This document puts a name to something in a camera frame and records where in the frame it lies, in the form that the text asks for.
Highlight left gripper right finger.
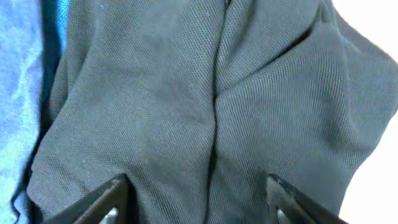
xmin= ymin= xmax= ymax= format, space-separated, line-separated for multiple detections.
xmin=266 ymin=174 xmax=347 ymax=224

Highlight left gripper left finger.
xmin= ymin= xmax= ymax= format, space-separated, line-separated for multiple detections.
xmin=44 ymin=174 xmax=129 ymax=224

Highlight black polo shirt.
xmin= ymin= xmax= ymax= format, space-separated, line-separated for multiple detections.
xmin=27 ymin=0 xmax=397 ymax=223

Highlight blue t-shirt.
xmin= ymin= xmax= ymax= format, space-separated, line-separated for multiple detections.
xmin=1 ymin=0 xmax=70 ymax=223

